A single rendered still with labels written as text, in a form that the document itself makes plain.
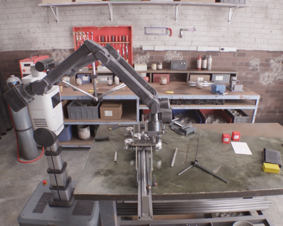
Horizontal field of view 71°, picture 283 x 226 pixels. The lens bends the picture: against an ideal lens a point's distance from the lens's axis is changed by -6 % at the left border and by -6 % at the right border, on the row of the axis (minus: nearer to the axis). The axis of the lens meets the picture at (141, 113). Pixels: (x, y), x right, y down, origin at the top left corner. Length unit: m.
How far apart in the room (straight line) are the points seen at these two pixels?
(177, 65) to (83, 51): 2.26
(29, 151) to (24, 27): 1.86
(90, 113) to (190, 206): 1.69
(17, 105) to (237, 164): 1.30
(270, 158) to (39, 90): 1.37
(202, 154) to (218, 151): 0.12
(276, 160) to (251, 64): 2.52
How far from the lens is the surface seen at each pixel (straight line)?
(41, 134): 1.55
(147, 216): 0.92
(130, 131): 1.40
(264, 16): 3.79
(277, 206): 2.55
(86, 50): 1.10
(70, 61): 1.14
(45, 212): 1.93
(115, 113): 2.76
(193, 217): 2.09
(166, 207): 1.87
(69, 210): 1.89
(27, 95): 1.28
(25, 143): 3.01
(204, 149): 1.40
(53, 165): 1.74
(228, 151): 1.44
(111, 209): 1.21
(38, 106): 1.45
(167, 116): 1.15
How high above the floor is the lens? 1.60
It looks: 22 degrees down
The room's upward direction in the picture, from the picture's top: straight up
